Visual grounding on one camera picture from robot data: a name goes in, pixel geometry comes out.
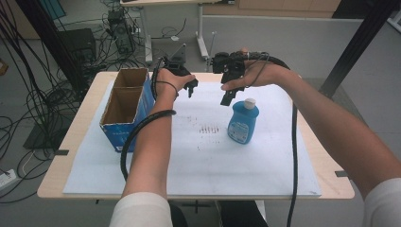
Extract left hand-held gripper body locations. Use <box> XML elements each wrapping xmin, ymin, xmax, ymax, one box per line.
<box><xmin>159</xmin><ymin>44</ymin><xmax>192</xmax><ymax>78</ymax></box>

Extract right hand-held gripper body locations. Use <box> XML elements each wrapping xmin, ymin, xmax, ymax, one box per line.
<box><xmin>211</xmin><ymin>51</ymin><xmax>248</xmax><ymax>84</ymax></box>

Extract blue bottle with white cap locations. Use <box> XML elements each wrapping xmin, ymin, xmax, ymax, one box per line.
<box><xmin>227</xmin><ymin>97</ymin><xmax>260</xmax><ymax>146</ymax></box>

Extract blue cardboard box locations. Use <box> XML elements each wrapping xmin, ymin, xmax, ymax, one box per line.
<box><xmin>99</xmin><ymin>67</ymin><xmax>156</xmax><ymax>153</ymax></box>

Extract person's left hand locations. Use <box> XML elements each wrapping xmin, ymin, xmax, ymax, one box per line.
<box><xmin>154</xmin><ymin>67</ymin><xmax>197</xmax><ymax>102</ymax></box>

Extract person's right hand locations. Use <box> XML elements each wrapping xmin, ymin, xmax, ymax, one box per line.
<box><xmin>220</xmin><ymin>46</ymin><xmax>300</xmax><ymax>93</ymax></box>

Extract white desk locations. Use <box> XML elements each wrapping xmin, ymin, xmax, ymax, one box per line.
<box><xmin>119</xmin><ymin>0</ymin><xmax>236</xmax><ymax>65</ymax></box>

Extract computer tower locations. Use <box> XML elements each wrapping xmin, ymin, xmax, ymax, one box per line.
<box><xmin>108</xmin><ymin>9</ymin><xmax>135</xmax><ymax>55</ymax></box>

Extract white table mat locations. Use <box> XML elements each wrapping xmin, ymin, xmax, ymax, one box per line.
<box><xmin>62</xmin><ymin>79</ymin><xmax>323</xmax><ymax>197</ymax></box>

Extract black equipment box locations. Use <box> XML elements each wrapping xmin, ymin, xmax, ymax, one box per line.
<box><xmin>57</xmin><ymin>27</ymin><xmax>97</xmax><ymax>64</ymax></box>

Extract person's black pants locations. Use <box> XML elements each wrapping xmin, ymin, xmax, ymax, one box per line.
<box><xmin>169</xmin><ymin>200</ymin><xmax>270</xmax><ymax>227</ymax></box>

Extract person's white left sleeve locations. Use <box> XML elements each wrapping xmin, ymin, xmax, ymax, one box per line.
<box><xmin>108</xmin><ymin>191</ymin><xmax>174</xmax><ymax>227</ymax></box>

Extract person's white sleeve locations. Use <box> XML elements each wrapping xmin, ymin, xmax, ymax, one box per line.
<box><xmin>361</xmin><ymin>177</ymin><xmax>401</xmax><ymax>227</ymax></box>
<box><xmin>108</xmin><ymin>191</ymin><xmax>174</xmax><ymax>227</ymax></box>

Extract dark floor mat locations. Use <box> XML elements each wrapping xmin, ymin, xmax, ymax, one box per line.
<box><xmin>23</xmin><ymin>113</ymin><xmax>79</xmax><ymax>151</ymax></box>

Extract person's white right sleeve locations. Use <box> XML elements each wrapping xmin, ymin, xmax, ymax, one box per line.
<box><xmin>361</xmin><ymin>177</ymin><xmax>401</xmax><ymax>227</ymax></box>

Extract white power strip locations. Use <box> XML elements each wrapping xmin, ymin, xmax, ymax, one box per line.
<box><xmin>0</xmin><ymin>168</ymin><xmax>19</xmax><ymax>192</ymax></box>

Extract left hand-held gripper black cable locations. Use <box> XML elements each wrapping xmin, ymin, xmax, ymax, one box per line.
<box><xmin>119</xmin><ymin>58</ymin><xmax>178</xmax><ymax>183</ymax></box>

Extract hand-held gripper black cable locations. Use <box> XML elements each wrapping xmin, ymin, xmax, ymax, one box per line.
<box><xmin>247</xmin><ymin>51</ymin><xmax>300</xmax><ymax>227</ymax></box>
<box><xmin>119</xmin><ymin>58</ymin><xmax>178</xmax><ymax>183</ymax></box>

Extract right hand-held gripper black cable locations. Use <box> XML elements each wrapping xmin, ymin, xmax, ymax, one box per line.
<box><xmin>247</xmin><ymin>51</ymin><xmax>300</xmax><ymax>227</ymax></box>

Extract black metal post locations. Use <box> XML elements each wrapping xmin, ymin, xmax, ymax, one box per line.
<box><xmin>14</xmin><ymin>0</ymin><xmax>91</xmax><ymax>94</ymax></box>
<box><xmin>319</xmin><ymin>0</ymin><xmax>401</xmax><ymax>99</ymax></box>

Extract tangle of black floor cables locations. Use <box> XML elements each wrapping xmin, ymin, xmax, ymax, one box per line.
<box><xmin>0</xmin><ymin>0</ymin><xmax>110</xmax><ymax>204</ymax></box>

